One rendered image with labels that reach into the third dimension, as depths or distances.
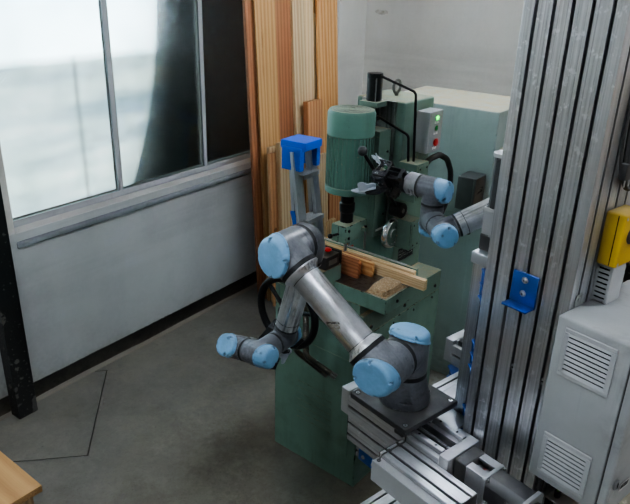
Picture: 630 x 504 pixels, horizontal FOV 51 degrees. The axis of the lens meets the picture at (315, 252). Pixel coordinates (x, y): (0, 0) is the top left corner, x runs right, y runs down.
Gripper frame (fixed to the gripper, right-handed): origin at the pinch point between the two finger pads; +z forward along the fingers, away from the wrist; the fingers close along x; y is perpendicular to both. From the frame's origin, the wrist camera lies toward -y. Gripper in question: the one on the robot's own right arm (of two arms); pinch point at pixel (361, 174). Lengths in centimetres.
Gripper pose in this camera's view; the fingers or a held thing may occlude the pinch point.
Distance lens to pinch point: 231.5
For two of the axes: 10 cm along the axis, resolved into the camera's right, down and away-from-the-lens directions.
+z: -7.7, -2.7, 5.8
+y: -4.1, -4.8, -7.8
